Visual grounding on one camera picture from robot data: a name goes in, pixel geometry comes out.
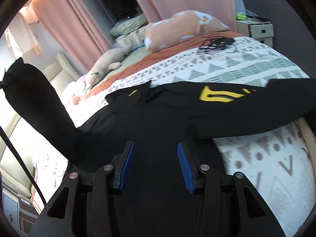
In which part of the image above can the patterned white bedspread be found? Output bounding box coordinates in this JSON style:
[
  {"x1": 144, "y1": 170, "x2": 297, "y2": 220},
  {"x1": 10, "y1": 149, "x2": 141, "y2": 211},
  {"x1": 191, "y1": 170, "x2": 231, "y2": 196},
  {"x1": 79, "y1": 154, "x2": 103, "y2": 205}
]
[{"x1": 34, "y1": 30, "x2": 316, "y2": 237}]

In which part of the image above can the beige plush animal toy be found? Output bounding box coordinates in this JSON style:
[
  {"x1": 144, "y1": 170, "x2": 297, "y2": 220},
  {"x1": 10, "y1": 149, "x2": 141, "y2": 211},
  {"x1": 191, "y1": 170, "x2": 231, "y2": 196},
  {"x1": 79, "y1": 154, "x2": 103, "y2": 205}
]
[{"x1": 85, "y1": 44, "x2": 133, "y2": 89}]

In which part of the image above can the black tangled cable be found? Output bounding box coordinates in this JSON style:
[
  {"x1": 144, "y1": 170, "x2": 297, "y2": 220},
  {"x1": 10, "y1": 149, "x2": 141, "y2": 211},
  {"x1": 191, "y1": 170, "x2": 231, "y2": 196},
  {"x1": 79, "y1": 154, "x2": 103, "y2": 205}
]
[{"x1": 197, "y1": 37, "x2": 236, "y2": 55}]

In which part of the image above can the left pink curtain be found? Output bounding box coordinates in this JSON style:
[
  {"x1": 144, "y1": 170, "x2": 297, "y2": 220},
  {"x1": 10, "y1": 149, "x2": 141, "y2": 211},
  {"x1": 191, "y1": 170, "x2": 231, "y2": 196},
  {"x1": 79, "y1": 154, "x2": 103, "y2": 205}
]
[{"x1": 31, "y1": 0, "x2": 114, "y2": 74}]

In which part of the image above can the hanging cream garment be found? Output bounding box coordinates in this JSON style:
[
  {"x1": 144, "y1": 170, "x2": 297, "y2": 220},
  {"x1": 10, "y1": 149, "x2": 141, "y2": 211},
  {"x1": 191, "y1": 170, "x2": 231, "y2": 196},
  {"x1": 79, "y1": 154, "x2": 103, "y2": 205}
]
[{"x1": 4, "y1": 5, "x2": 41, "y2": 58}]

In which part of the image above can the green floral pillow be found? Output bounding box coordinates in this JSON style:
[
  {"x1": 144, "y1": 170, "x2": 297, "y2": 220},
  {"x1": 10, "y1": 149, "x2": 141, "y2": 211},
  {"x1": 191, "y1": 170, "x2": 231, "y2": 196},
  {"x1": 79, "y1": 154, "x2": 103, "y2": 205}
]
[{"x1": 110, "y1": 13, "x2": 148, "y2": 38}]

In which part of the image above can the black camera cable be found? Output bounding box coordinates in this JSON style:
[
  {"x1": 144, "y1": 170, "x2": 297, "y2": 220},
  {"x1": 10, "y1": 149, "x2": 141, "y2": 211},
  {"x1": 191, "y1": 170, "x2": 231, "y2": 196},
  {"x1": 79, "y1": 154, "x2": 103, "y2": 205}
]
[{"x1": 0, "y1": 125, "x2": 48, "y2": 207}]

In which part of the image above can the cream padded headboard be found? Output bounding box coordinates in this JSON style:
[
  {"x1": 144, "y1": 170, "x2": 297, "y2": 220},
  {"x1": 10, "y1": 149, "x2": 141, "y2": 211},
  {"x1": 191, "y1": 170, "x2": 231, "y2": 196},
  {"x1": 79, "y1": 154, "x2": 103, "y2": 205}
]
[{"x1": 0, "y1": 51, "x2": 82, "y2": 198}]

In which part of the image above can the pink plush animal pillow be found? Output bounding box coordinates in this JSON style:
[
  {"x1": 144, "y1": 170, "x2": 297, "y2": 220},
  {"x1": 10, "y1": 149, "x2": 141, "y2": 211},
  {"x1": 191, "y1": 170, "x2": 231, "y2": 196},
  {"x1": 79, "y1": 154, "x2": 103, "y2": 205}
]
[{"x1": 144, "y1": 10, "x2": 230, "y2": 53}]

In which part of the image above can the white bedside nightstand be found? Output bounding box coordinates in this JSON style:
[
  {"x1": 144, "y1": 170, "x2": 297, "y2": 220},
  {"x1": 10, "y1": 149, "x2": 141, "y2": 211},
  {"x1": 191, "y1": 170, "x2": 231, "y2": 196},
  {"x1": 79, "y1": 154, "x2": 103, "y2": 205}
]
[{"x1": 236, "y1": 19, "x2": 274, "y2": 48}]

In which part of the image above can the black jacket yellow logo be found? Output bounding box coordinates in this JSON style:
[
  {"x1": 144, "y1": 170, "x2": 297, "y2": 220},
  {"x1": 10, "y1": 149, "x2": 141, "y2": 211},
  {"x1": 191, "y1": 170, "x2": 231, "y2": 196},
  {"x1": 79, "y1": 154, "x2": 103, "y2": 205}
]
[{"x1": 0, "y1": 57, "x2": 316, "y2": 237}]

